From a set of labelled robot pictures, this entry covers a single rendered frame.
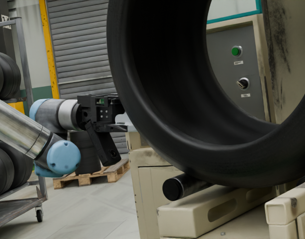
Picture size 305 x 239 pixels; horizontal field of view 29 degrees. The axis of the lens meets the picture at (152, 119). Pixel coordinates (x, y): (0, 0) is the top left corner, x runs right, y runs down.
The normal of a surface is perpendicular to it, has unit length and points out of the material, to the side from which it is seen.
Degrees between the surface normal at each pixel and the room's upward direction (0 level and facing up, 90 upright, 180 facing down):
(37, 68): 90
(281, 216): 90
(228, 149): 101
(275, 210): 90
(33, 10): 90
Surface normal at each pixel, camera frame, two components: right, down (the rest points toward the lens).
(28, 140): 0.23, 0.19
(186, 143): -0.62, 0.29
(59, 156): 0.35, 0.00
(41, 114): -0.59, -0.07
